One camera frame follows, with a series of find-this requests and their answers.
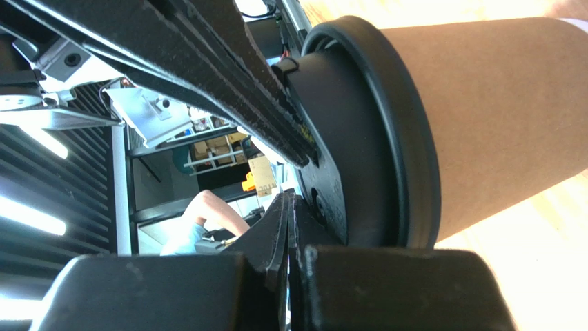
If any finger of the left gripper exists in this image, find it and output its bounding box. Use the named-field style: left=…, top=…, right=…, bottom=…
left=6, top=1, right=317, bottom=168

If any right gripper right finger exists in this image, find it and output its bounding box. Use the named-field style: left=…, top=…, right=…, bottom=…
left=289, top=196, right=515, bottom=330

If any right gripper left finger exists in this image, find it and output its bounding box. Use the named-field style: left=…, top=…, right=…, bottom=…
left=31, top=192, right=294, bottom=330

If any brown paper cup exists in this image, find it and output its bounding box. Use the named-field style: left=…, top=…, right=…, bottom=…
left=384, top=17, right=587, bottom=240

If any black cup lid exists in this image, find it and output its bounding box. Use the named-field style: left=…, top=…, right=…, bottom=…
left=275, top=16, right=441, bottom=248

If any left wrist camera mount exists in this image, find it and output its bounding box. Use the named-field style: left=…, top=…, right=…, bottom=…
left=106, top=88, right=193, bottom=148

